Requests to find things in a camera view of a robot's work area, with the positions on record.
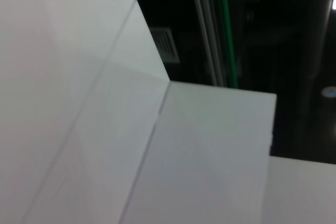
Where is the ceiling vent grille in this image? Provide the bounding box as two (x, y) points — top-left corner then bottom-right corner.
(151, 27), (182, 65)

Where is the round ceiling sensor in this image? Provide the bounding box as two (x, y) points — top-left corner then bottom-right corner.
(320, 86), (336, 99)

